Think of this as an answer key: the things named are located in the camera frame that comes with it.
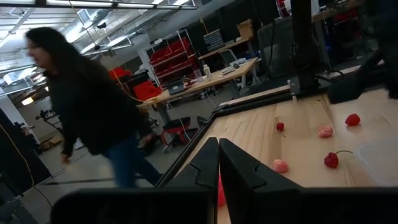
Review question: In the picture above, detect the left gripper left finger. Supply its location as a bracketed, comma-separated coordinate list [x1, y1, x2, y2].
[50, 136, 220, 224]

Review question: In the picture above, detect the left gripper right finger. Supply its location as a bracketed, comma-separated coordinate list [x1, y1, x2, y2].
[219, 138, 398, 224]

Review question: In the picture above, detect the red round tomato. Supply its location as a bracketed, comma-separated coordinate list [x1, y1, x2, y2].
[217, 174, 227, 208]

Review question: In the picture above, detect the pink bumpy fruit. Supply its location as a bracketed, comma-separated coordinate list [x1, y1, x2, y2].
[272, 159, 289, 174]
[317, 126, 334, 139]

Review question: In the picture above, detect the red strawberry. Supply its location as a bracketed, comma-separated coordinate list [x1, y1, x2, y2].
[344, 113, 361, 127]

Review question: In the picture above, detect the clear plastic tupperware container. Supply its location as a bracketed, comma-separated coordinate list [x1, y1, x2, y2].
[353, 138, 398, 187]

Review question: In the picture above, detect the red plastic case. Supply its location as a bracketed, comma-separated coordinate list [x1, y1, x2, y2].
[108, 67, 133, 81]
[132, 80, 162, 101]

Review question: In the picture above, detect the long wooden workbench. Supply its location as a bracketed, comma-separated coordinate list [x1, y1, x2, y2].
[138, 57, 261, 125]

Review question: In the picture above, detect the person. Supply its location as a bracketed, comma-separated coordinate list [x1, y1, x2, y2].
[24, 27, 162, 189]

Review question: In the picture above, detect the rack with red bins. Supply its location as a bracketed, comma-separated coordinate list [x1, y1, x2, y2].
[142, 29, 200, 86]

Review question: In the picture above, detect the black office chair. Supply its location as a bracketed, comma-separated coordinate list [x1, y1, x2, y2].
[256, 17, 330, 78]

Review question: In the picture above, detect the small wooden desk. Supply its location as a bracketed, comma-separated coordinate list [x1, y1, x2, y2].
[198, 37, 252, 60]

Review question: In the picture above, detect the brown cardboard box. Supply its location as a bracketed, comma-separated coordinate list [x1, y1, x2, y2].
[236, 19, 255, 40]

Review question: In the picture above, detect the black equipment case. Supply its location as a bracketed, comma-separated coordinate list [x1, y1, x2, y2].
[0, 107, 52, 197]

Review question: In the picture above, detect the ceiling light strip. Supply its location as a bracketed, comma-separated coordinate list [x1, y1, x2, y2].
[0, 0, 198, 10]

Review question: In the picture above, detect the black aluminium table frame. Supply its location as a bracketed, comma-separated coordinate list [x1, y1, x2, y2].
[155, 0, 330, 189]

